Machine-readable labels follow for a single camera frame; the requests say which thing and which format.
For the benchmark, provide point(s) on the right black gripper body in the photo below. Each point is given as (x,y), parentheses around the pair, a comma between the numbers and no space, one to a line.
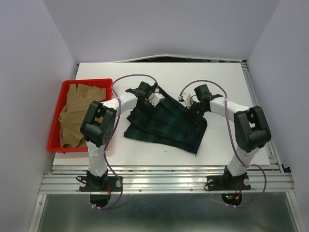
(195,112)

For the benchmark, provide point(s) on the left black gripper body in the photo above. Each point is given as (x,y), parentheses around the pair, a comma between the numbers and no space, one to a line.
(147,108)

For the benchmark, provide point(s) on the green plaid pleated skirt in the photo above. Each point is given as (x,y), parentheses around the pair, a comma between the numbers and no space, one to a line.
(169,125)

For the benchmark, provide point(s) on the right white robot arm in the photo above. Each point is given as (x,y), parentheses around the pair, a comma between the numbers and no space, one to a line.
(248,132)

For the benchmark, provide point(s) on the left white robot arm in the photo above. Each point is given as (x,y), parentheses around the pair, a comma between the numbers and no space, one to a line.
(99,125)

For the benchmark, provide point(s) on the tan beige skirt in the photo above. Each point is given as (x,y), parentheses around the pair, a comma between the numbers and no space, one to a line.
(78,99)

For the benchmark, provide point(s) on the red plastic bin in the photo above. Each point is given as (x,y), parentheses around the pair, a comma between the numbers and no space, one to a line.
(54,138)

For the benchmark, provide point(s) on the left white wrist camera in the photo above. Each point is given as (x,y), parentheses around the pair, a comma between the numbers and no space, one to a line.
(155,99)

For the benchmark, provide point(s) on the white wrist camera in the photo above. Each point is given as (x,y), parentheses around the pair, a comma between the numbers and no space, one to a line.
(155,99)
(187,99)

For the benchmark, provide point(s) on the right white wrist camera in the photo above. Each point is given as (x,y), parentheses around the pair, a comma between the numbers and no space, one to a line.
(187,99)

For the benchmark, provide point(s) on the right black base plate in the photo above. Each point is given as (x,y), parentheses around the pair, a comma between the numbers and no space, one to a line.
(232,187)

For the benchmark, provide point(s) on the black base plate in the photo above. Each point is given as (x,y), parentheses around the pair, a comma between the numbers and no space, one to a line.
(232,187)
(104,196)

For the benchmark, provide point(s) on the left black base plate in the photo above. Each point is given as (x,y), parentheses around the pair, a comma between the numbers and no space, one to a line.
(104,196)

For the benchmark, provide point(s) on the aluminium front rail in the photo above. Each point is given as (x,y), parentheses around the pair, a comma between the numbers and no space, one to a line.
(164,179)

